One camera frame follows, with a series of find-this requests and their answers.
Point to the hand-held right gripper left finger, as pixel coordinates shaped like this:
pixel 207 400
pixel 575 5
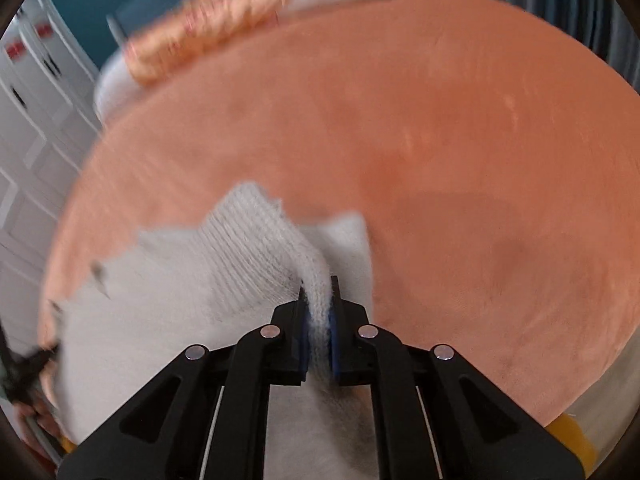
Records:
pixel 295 355

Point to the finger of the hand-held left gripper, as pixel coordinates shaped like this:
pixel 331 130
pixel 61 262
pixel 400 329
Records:
pixel 25 365

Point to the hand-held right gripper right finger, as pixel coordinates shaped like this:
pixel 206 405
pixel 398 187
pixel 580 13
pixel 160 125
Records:
pixel 336 350

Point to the cream sweater with black hearts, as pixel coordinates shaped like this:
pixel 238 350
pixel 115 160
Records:
pixel 175 300

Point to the person's left hand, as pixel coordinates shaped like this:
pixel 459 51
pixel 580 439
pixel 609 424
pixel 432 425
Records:
pixel 40 422

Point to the orange plush blanket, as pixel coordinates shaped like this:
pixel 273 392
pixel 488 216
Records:
pixel 425 160

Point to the white panelled wardrobe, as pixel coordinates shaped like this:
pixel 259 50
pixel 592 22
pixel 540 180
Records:
pixel 40 135

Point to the white mattress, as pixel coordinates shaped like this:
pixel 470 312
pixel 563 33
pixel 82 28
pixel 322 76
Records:
pixel 595 400

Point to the grey-blue curtain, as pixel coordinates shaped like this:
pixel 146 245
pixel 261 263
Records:
pixel 560 5

